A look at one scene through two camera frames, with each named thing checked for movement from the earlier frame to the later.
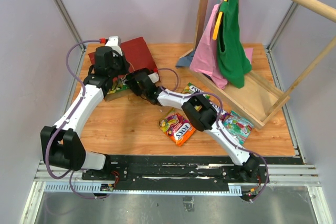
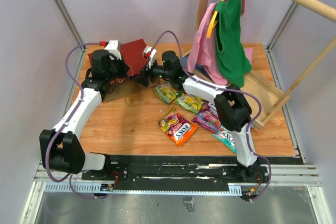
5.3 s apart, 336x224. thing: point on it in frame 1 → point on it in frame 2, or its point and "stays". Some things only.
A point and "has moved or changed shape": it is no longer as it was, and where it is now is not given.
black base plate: (172, 172) stays
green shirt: (233, 59) stays
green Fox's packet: (122, 87) has moved or changed shape
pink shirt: (205, 59) has moved or changed shape
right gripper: (132, 84) → (143, 78)
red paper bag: (138, 56) stays
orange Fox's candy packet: (176, 127) stays
